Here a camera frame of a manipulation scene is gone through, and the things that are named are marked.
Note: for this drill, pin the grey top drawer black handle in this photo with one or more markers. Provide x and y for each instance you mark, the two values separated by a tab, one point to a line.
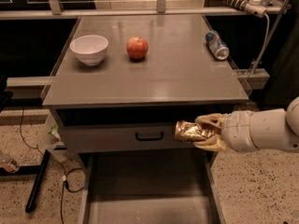
121	137

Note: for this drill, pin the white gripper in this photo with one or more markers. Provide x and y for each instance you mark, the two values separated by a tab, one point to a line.
237	131

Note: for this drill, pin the black metal floor bar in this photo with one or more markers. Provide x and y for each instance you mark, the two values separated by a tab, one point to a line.
41	170

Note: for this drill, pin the blue and silver soda can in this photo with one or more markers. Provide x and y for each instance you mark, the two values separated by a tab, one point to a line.
217	46

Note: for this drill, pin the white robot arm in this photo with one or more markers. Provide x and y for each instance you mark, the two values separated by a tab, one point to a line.
249	131

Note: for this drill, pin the white striped handheld device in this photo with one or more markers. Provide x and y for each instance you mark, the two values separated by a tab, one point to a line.
253	7

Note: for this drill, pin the red apple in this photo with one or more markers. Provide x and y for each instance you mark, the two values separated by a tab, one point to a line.
137	48

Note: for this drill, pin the grey metal rail beam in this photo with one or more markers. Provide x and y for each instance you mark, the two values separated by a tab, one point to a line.
73	14

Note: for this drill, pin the white ceramic bowl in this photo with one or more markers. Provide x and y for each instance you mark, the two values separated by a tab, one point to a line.
90	49

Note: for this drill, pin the grey drawer cabinet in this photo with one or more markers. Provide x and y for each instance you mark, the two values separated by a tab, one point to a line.
177	79

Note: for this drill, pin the crushed orange soda can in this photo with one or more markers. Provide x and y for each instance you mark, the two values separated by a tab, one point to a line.
194	132

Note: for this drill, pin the clear plastic bag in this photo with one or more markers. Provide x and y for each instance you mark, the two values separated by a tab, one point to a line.
51	141

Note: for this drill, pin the open grey middle drawer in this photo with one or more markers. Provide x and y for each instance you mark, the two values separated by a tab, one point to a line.
166	186

